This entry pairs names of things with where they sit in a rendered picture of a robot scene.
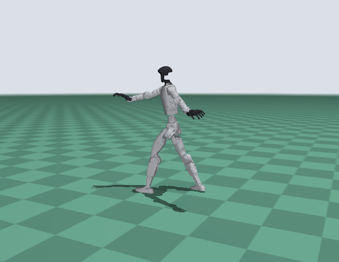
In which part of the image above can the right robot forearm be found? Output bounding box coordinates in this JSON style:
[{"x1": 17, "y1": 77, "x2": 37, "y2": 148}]
[{"x1": 127, "y1": 93, "x2": 144, "y2": 102}]

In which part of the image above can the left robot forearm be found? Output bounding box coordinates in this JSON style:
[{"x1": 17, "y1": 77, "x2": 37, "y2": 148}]
[{"x1": 178, "y1": 96, "x2": 191, "y2": 114}]

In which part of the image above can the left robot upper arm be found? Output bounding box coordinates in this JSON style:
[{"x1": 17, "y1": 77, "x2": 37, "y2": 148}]
[{"x1": 166, "y1": 86, "x2": 181, "y2": 105}]

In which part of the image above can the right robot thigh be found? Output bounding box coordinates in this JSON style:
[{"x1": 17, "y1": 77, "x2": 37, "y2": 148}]
[{"x1": 171, "y1": 126, "x2": 191, "y2": 164}]

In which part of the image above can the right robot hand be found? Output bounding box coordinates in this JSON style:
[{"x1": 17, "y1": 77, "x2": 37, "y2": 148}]
[{"x1": 113, "y1": 93, "x2": 132, "y2": 101}]

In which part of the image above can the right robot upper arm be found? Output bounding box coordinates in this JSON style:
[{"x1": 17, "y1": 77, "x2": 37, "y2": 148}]
[{"x1": 144, "y1": 87, "x2": 162, "y2": 99}]

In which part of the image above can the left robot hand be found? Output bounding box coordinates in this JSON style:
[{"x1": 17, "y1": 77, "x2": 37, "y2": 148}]
[{"x1": 186, "y1": 109, "x2": 205, "y2": 119}]

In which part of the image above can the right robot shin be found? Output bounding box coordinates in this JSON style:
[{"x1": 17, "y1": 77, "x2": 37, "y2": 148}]
[{"x1": 184, "y1": 154, "x2": 201, "y2": 186}]

